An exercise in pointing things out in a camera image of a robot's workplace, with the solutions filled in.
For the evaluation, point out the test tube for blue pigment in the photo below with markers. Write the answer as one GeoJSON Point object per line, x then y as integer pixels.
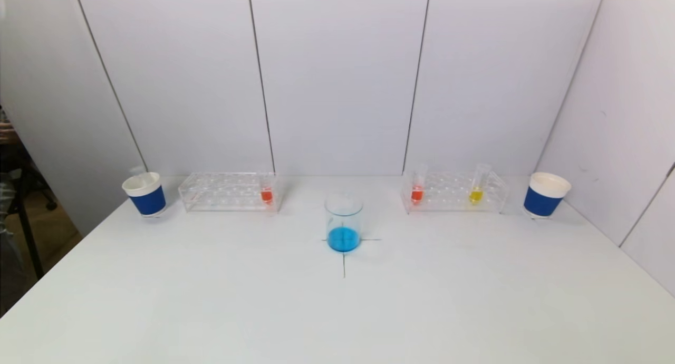
{"type": "Point", "coordinates": [139, 175]}

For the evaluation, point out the clear glass beaker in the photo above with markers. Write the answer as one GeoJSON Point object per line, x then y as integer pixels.
{"type": "Point", "coordinates": [344, 238]}

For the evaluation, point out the test tube with red pigment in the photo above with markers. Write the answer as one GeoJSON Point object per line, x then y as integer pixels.
{"type": "Point", "coordinates": [267, 195]}
{"type": "Point", "coordinates": [417, 194]}

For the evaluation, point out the clear acrylic test tube rack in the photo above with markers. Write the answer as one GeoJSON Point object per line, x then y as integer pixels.
{"type": "Point", "coordinates": [227, 195]}
{"type": "Point", "coordinates": [448, 195]}

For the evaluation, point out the test tube with yellow pigment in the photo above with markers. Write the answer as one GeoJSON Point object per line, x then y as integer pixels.
{"type": "Point", "coordinates": [476, 195]}

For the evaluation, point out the blue sleeved white paper cup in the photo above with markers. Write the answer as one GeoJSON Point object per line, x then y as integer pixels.
{"type": "Point", "coordinates": [148, 201]}
{"type": "Point", "coordinates": [543, 201]}

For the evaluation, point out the person in grey clothes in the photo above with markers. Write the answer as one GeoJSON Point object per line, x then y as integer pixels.
{"type": "Point", "coordinates": [6, 132]}

